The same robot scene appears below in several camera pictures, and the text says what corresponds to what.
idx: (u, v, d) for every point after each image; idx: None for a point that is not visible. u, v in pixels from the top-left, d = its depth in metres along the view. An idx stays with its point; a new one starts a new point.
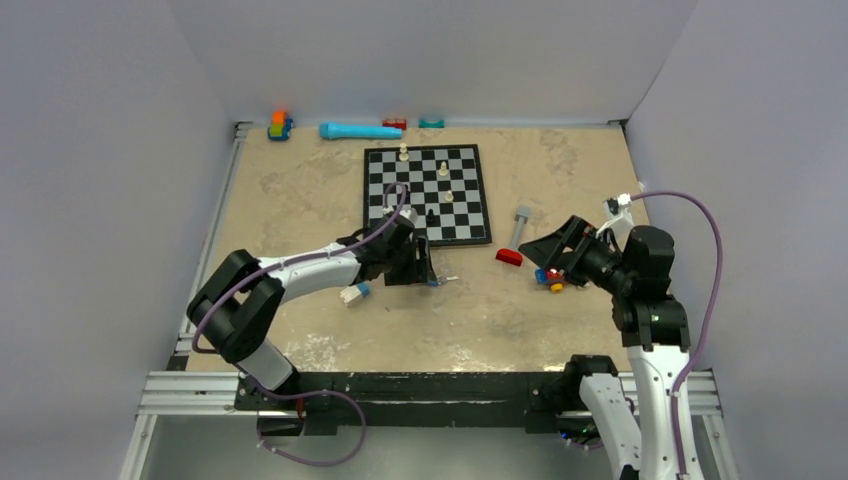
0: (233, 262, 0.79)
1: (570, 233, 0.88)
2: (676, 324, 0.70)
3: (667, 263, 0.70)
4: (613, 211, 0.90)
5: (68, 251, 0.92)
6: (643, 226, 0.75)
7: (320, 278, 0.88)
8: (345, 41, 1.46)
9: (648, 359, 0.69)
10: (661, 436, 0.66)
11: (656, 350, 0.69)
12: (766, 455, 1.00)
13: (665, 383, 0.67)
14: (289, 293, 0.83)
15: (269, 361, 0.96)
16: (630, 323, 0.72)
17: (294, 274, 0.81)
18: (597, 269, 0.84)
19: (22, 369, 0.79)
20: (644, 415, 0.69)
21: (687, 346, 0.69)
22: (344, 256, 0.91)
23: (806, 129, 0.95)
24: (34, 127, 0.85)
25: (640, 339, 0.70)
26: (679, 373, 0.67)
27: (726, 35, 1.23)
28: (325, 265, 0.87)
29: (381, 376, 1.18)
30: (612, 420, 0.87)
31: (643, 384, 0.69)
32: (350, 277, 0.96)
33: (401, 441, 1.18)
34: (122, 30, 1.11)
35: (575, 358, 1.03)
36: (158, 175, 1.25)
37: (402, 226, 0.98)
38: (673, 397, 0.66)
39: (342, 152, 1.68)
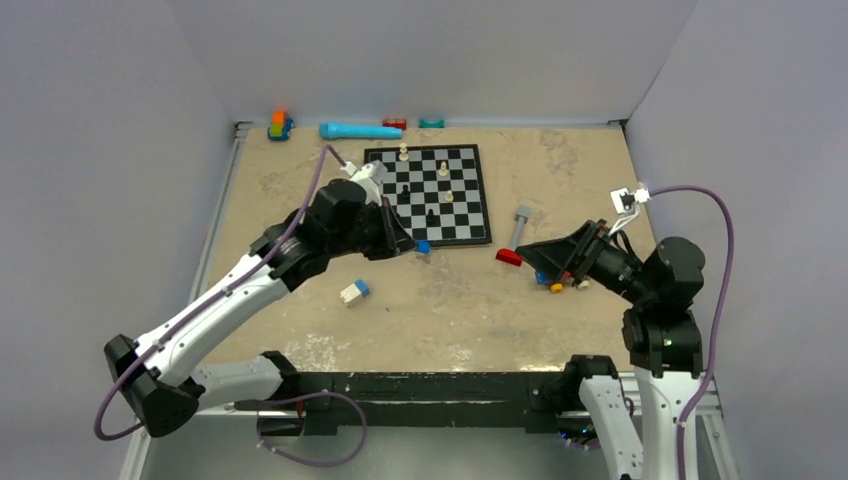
0: (113, 352, 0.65)
1: (588, 240, 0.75)
2: (690, 349, 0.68)
3: (695, 289, 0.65)
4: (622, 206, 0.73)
5: (69, 252, 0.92)
6: (672, 240, 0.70)
7: (232, 317, 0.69)
8: (345, 40, 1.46)
9: (657, 386, 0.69)
10: (663, 463, 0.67)
11: (665, 376, 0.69)
12: (769, 456, 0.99)
13: (672, 410, 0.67)
14: (191, 364, 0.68)
15: (249, 378, 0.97)
16: (641, 344, 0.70)
17: (179, 348, 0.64)
18: (615, 276, 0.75)
19: (22, 370, 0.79)
20: (647, 435, 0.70)
21: (697, 373, 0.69)
22: (252, 281, 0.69)
23: (804, 129, 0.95)
24: (37, 129, 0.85)
25: (653, 363, 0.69)
26: (688, 401, 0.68)
27: (727, 35, 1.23)
28: (226, 308, 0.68)
29: (381, 376, 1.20)
30: (610, 428, 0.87)
31: (649, 406, 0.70)
32: (285, 288, 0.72)
33: (400, 441, 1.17)
34: (122, 30, 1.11)
35: (575, 358, 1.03)
36: (158, 175, 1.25)
37: (335, 208, 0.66)
38: (679, 425, 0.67)
39: (342, 152, 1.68)
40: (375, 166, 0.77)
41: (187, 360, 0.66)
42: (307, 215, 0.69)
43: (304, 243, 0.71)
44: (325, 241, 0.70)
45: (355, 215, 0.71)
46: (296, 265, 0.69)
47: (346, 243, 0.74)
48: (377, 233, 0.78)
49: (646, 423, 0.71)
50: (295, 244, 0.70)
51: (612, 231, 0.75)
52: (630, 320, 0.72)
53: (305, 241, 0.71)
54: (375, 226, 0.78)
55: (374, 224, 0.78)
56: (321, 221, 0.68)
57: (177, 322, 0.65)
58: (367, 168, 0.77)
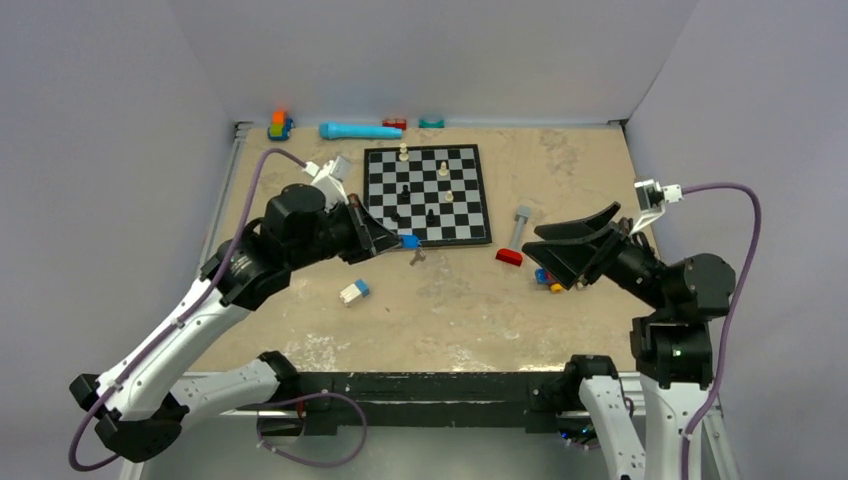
0: (77, 390, 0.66)
1: (606, 247, 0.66)
2: (701, 363, 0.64)
3: (717, 314, 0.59)
4: (650, 204, 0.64)
5: (69, 251, 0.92)
6: (700, 256, 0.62)
7: (190, 347, 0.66)
8: (344, 41, 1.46)
9: (663, 397, 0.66)
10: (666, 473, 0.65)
11: (673, 387, 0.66)
12: (769, 455, 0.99)
13: (678, 422, 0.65)
14: (159, 395, 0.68)
15: (243, 386, 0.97)
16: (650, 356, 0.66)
17: (137, 386, 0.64)
18: (634, 275, 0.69)
19: (21, 369, 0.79)
20: (650, 441, 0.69)
21: (706, 384, 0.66)
22: (203, 310, 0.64)
23: (804, 129, 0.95)
24: (37, 127, 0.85)
25: (659, 374, 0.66)
26: (695, 413, 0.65)
27: (727, 35, 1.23)
28: (178, 340, 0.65)
29: (381, 376, 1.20)
30: (614, 434, 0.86)
31: (654, 415, 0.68)
32: (243, 310, 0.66)
33: (400, 441, 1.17)
34: (122, 30, 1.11)
35: (575, 358, 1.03)
36: (157, 175, 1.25)
37: (287, 219, 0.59)
38: (685, 437, 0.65)
39: (342, 152, 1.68)
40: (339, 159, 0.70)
41: (150, 394, 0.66)
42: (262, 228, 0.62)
43: (260, 257, 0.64)
44: (284, 254, 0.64)
45: (315, 223, 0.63)
46: (253, 283, 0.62)
47: (312, 253, 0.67)
48: (349, 234, 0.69)
49: (651, 430, 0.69)
50: (249, 260, 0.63)
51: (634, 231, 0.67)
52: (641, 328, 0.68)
53: (262, 255, 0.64)
54: (346, 226, 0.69)
55: (344, 224, 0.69)
56: (275, 233, 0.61)
57: (131, 360, 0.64)
58: (331, 165, 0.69)
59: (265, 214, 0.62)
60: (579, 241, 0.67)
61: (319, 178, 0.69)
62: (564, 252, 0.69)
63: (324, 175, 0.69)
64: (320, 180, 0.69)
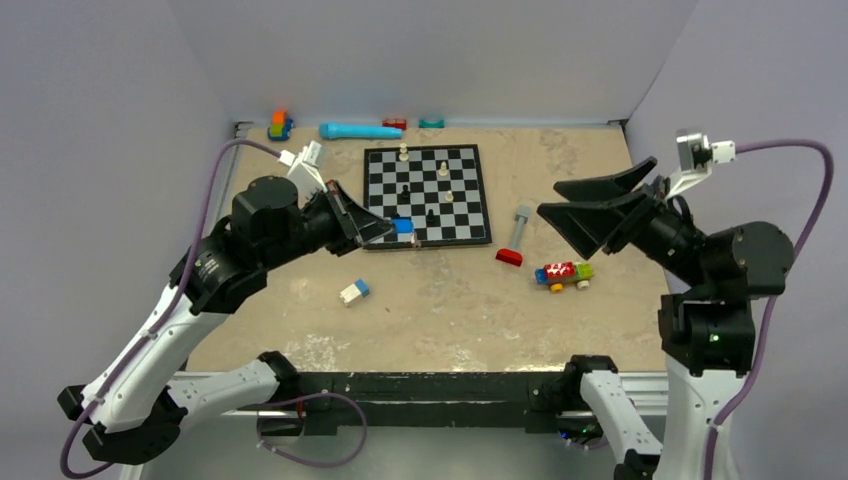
0: (64, 402, 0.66)
1: (636, 215, 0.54)
2: (740, 348, 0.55)
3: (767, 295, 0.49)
4: (694, 165, 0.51)
5: (69, 252, 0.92)
6: (752, 226, 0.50)
7: (167, 357, 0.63)
8: (344, 41, 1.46)
9: (692, 385, 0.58)
10: (685, 459, 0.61)
11: (704, 375, 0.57)
12: (769, 455, 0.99)
13: (707, 412, 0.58)
14: (146, 404, 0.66)
15: (241, 388, 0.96)
16: (681, 339, 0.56)
17: (118, 400, 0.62)
18: (667, 244, 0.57)
19: (20, 370, 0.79)
20: (672, 424, 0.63)
21: (744, 369, 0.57)
22: (175, 319, 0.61)
23: (804, 129, 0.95)
24: (37, 128, 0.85)
25: (688, 360, 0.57)
26: (728, 402, 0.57)
27: (727, 35, 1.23)
28: (153, 352, 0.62)
29: (381, 376, 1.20)
30: (617, 417, 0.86)
31: (679, 399, 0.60)
32: (220, 314, 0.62)
33: (400, 441, 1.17)
34: (122, 30, 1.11)
35: (575, 358, 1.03)
36: (157, 175, 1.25)
37: (252, 217, 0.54)
38: (712, 427, 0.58)
39: (342, 152, 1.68)
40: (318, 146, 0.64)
41: (134, 405, 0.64)
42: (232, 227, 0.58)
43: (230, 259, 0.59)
44: (257, 254, 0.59)
45: (288, 220, 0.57)
46: (226, 286, 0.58)
47: (290, 250, 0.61)
48: (332, 223, 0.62)
49: (673, 413, 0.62)
50: (221, 262, 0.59)
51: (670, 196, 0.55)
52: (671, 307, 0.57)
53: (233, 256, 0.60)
54: (327, 216, 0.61)
55: (325, 213, 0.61)
56: (243, 231, 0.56)
57: (111, 373, 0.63)
58: (309, 149, 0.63)
59: (233, 211, 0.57)
60: (605, 204, 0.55)
61: (296, 165, 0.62)
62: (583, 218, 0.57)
63: (299, 162, 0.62)
64: (296, 168, 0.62)
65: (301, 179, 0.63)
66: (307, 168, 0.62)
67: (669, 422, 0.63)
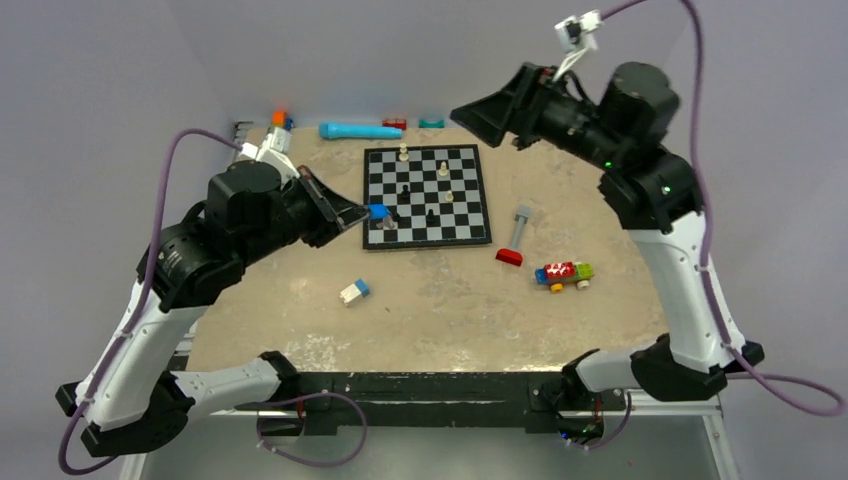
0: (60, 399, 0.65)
1: (525, 86, 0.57)
2: (686, 186, 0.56)
3: (665, 114, 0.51)
4: (570, 46, 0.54)
5: (69, 252, 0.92)
6: (621, 68, 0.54)
7: (149, 356, 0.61)
8: (344, 42, 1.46)
9: (673, 243, 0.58)
10: (701, 317, 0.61)
11: (675, 227, 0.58)
12: (769, 454, 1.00)
13: (692, 259, 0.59)
14: (139, 399, 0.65)
15: (245, 384, 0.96)
16: (639, 205, 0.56)
17: (107, 398, 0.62)
18: (565, 127, 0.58)
19: (17, 370, 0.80)
20: (667, 292, 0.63)
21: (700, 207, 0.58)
22: (145, 318, 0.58)
23: None
24: (37, 128, 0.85)
25: (653, 225, 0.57)
26: (702, 242, 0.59)
27: (727, 35, 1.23)
28: (129, 353, 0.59)
29: (381, 376, 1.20)
30: (603, 357, 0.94)
31: (663, 264, 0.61)
32: (193, 307, 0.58)
33: (400, 441, 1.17)
34: (122, 30, 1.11)
35: (568, 365, 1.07)
36: (157, 175, 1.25)
37: (231, 201, 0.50)
38: (703, 271, 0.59)
39: (342, 152, 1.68)
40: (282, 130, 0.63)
41: (126, 402, 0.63)
42: (207, 213, 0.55)
43: (201, 249, 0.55)
44: (233, 244, 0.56)
45: (269, 206, 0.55)
46: (195, 278, 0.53)
47: (270, 240, 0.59)
48: (310, 209, 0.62)
49: (662, 282, 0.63)
50: (192, 252, 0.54)
51: (560, 73, 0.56)
52: (612, 185, 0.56)
53: (205, 246, 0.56)
54: (303, 203, 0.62)
55: (304, 200, 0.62)
56: (219, 217, 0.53)
57: (96, 374, 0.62)
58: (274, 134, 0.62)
59: (208, 195, 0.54)
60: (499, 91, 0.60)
61: (263, 151, 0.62)
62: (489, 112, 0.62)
63: (266, 148, 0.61)
64: (264, 153, 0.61)
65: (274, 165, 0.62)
66: (275, 154, 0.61)
67: (664, 292, 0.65)
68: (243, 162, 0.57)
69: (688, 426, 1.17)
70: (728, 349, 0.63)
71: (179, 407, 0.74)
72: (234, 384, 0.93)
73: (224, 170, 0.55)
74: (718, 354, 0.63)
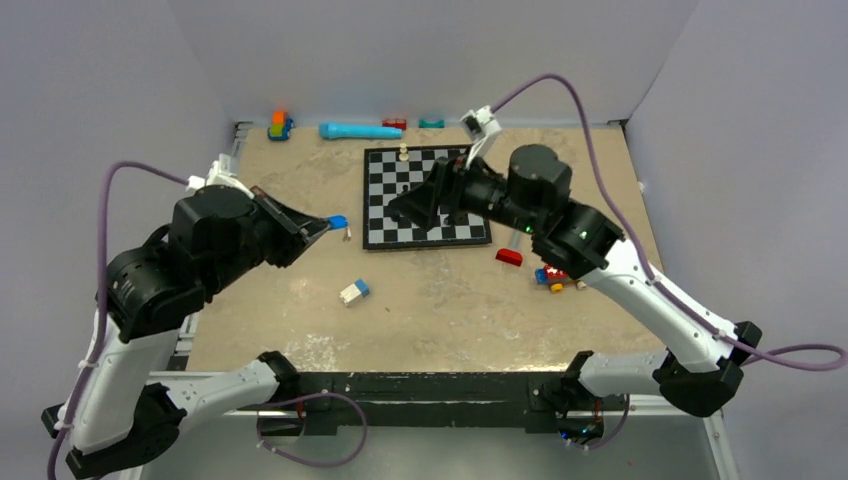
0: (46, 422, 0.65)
1: (441, 176, 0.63)
2: (602, 226, 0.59)
3: (565, 179, 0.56)
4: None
5: (68, 252, 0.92)
6: (512, 153, 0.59)
7: (120, 383, 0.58)
8: (344, 42, 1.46)
9: (614, 275, 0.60)
10: (679, 321, 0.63)
11: (610, 260, 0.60)
12: (769, 454, 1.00)
13: (641, 277, 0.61)
14: (118, 422, 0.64)
15: (240, 390, 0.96)
16: (572, 257, 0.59)
17: (83, 425, 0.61)
18: (486, 202, 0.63)
19: (16, 371, 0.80)
20: (639, 313, 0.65)
21: (622, 235, 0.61)
22: (108, 349, 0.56)
23: (801, 129, 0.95)
24: (36, 128, 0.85)
25: (587, 270, 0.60)
26: (641, 259, 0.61)
27: (727, 35, 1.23)
28: (98, 384, 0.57)
29: (382, 376, 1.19)
30: (608, 367, 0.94)
31: (619, 294, 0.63)
32: (161, 332, 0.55)
33: (400, 441, 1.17)
34: (121, 30, 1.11)
35: (567, 376, 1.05)
36: (157, 175, 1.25)
37: (198, 225, 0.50)
38: (657, 283, 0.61)
39: (342, 152, 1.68)
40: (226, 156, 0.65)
41: (105, 425, 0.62)
42: (171, 237, 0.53)
43: (161, 274, 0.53)
44: (196, 268, 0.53)
45: (236, 231, 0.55)
46: (154, 307, 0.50)
47: (239, 264, 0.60)
48: (273, 229, 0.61)
49: (630, 306, 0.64)
50: (152, 278, 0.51)
51: (471, 158, 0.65)
52: (544, 248, 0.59)
53: (166, 271, 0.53)
54: (265, 224, 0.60)
55: (268, 220, 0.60)
56: (184, 242, 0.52)
57: (70, 403, 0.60)
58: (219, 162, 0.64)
59: (174, 218, 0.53)
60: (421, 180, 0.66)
61: (212, 179, 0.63)
62: (417, 197, 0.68)
63: (215, 174, 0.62)
64: (213, 180, 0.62)
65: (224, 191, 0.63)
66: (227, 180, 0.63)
67: (636, 313, 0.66)
68: (212, 187, 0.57)
69: (688, 426, 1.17)
70: (722, 341, 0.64)
71: (168, 421, 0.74)
72: (228, 392, 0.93)
73: (193, 194, 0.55)
74: (716, 349, 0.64)
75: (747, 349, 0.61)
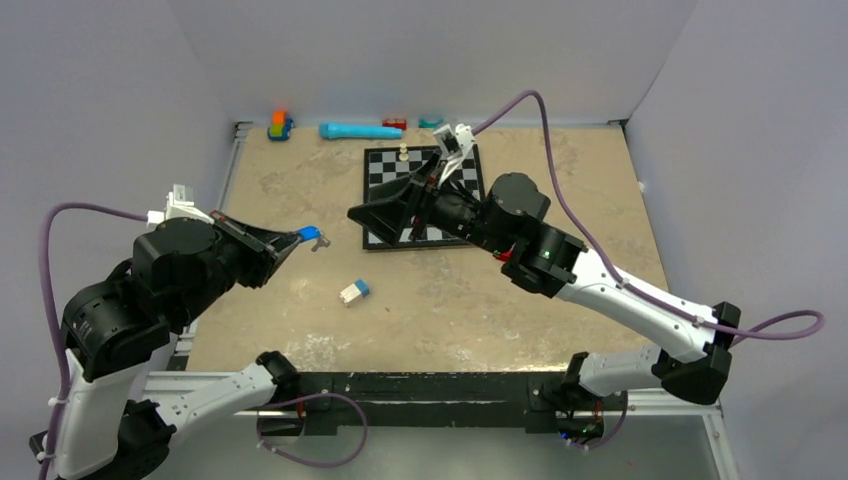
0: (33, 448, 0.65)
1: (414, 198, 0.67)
2: (564, 245, 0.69)
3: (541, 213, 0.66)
4: (449, 149, 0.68)
5: (67, 252, 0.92)
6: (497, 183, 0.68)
7: (92, 418, 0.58)
8: (343, 41, 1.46)
9: (585, 285, 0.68)
10: (656, 316, 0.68)
11: (577, 273, 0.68)
12: (770, 454, 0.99)
13: (610, 281, 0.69)
14: (99, 450, 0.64)
15: (235, 397, 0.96)
16: (540, 278, 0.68)
17: (63, 456, 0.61)
18: (458, 221, 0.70)
19: (16, 370, 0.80)
20: (621, 317, 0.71)
21: (584, 247, 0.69)
22: (76, 385, 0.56)
23: (801, 129, 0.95)
24: (35, 127, 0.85)
25: (558, 288, 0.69)
26: (607, 265, 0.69)
27: (727, 34, 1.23)
28: (70, 418, 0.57)
29: (382, 376, 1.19)
30: (606, 368, 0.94)
31: (596, 302, 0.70)
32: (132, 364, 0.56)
33: (400, 441, 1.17)
34: (121, 29, 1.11)
35: (567, 382, 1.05)
36: (157, 175, 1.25)
37: (156, 262, 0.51)
38: (625, 285, 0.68)
39: (342, 152, 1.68)
40: (180, 188, 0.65)
41: (83, 458, 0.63)
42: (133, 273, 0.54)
43: (124, 310, 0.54)
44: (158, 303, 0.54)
45: (199, 264, 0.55)
46: (118, 343, 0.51)
47: (208, 293, 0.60)
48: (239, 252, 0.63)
49: (611, 312, 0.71)
50: (115, 315, 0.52)
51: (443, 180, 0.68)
52: (518, 272, 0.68)
53: (128, 307, 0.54)
54: (230, 251, 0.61)
55: (232, 244, 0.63)
56: (144, 278, 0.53)
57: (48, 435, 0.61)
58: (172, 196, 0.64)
59: (135, 255, 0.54)
60: (390, 198, 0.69)
61: (169, 209, 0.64)
62: (381, 210, 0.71)
63: (170, 205, 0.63)
64: (170, 211, 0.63)
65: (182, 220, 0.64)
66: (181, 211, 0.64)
67: (621, 317, 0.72)
68: (175, 219, 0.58)
69: (687, 426, 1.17)
70: (703, 326, 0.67)
71: (156, 440, 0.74)
72: (221, 401, 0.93)
73: (154, 228, 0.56)
74: (699, 335, 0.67)
75: (726, 330, 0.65)
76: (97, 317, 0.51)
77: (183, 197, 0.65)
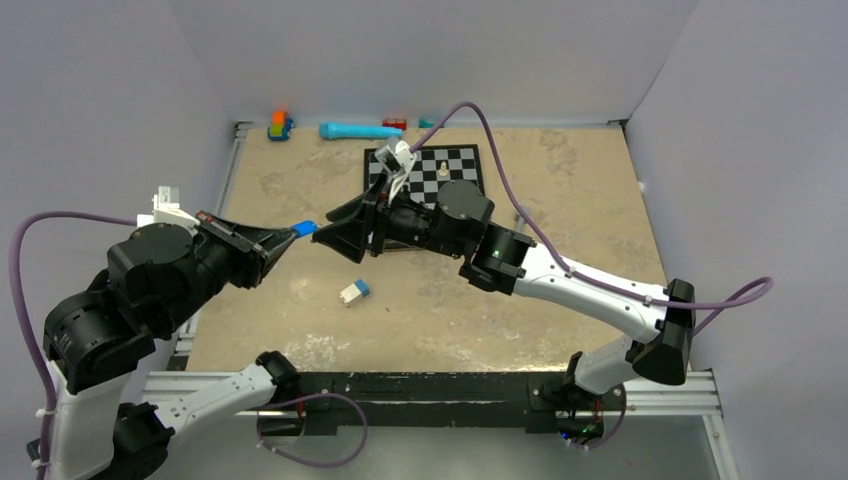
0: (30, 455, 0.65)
1: (368, 217, 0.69)
2: (514, 243, 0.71)
3: (485, 214, 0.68)
4: (391, 169, 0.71)
5: (67, 251, 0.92)
6: (442, 192, 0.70)
7: (82, 426, 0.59)
8: (343, 41, 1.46)
9: (533, 279, 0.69)
10: (607, 300, 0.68)
11: (527, 267, 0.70)
12: (770, 454, 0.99)
13: (558, 271, 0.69)
14: (93, 456, 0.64)
15: (233, 399, 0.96)
16: (494, 277, 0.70)
17: (57, 464, 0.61)
18: (413, 230, 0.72)
19: (15, 370, 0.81)
20: (579, 307, 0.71)
21: (533, 242, 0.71)
22: (64, 394, 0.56)
23: (800, 130, 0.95)
24: (35, 127, 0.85)
25: (512, 285, 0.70)
26: (554, 256, 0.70)
27: (728, 34, 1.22)
28: (61, 427, 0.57)
29: (382, 376, 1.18)
30: (595, 364, 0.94)
31: (549, 293, 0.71)
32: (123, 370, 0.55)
33: (400, 441, 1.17)
34: (120, 29, 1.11)
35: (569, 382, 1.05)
36: (157, 174, 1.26)
37: (129, 272, 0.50)
38: (572, 273, 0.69)
39: (341, 152, 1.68)
40: (168, 191, 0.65)
41: (79, 465, 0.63)
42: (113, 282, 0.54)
43: (106, 320, 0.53)
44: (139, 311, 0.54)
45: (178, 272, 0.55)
46: (99, 353, 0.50)
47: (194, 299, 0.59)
48: (227, 254, 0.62)
49: (567, 302, 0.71)
50: (97, 324, 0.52)
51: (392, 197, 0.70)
52: (472, 272, 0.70)
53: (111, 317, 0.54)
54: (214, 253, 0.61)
55: (220, 246, 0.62)
56: (122, 288, 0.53)
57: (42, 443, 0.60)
58: (160, 201, 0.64)
59: (110, 265, 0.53)
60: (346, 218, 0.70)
61: (155, 214, 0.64)
62: (342, 230, 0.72)
63: (155, 208, 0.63)
64: (156, 215, 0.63)
65: (167, 222, 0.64)
66: (167, 217, 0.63)
67: (578, 307, 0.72)
68: (151, 226, 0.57)
69: (687, 425, 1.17)
70: (655, 304, 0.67)
71: (154, 442, 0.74)
72: (218, 403, 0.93)
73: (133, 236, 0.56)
74: (651, 314, 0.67)
75: (677, 306, 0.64)
76: (78, 327, 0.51)
77: (168, 198, 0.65)
